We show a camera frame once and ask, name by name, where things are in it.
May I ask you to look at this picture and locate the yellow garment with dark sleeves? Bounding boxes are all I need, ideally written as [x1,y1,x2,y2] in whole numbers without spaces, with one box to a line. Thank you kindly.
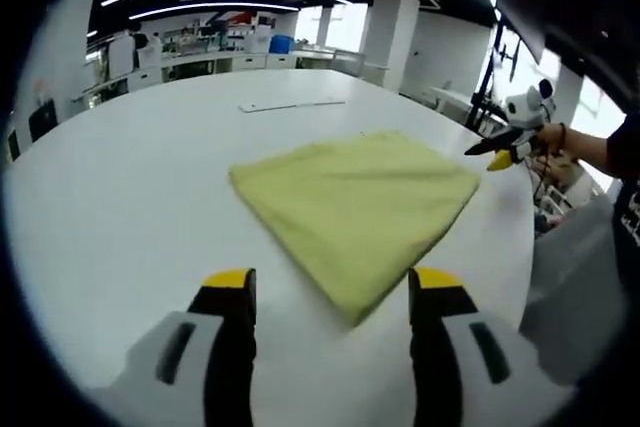
[228,130,483,330]

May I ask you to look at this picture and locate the grey mesh chair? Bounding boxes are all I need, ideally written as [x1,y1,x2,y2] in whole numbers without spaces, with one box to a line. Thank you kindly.
[518,190,627,384]

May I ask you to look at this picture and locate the white template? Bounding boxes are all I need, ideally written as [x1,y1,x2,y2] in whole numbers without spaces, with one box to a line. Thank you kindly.
[238,98,347,115]

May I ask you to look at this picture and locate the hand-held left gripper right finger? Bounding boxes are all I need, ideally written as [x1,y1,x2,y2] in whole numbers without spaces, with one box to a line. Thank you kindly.
[408,266,556,427]

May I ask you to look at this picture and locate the white square pillar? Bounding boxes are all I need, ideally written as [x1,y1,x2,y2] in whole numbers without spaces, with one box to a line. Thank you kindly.
[13,0,97,143]

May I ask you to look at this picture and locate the thin black cable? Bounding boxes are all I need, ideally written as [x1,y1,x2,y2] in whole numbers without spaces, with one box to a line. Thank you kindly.
[530,150,557,201]

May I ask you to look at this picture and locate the white counter cabinets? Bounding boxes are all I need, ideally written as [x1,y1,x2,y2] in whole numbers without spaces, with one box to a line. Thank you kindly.
[159,48,302,82]

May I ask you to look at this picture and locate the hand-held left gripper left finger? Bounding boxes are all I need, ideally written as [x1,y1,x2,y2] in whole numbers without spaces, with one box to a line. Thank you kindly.
[107,269,258,427]

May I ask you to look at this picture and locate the black monitor stand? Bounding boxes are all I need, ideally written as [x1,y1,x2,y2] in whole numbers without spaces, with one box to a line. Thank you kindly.
[465,21,524,137]

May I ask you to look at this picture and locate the white tall cabinet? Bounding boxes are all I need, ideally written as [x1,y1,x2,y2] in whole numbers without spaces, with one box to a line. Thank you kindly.
[107,31,137,81]

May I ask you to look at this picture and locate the black box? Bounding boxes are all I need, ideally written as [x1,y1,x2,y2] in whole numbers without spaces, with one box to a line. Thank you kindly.
[27,98,59,144]

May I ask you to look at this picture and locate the white window pillar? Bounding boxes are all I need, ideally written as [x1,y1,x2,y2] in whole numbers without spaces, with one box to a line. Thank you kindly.
[366,0,422,94]

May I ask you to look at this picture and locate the person's right hand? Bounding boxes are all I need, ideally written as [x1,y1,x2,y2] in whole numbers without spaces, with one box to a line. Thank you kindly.
[536,121,566,157]

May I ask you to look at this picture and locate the person's black printed t-shirt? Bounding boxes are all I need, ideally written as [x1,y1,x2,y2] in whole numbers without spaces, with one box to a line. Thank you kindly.
[606,114,640,254]

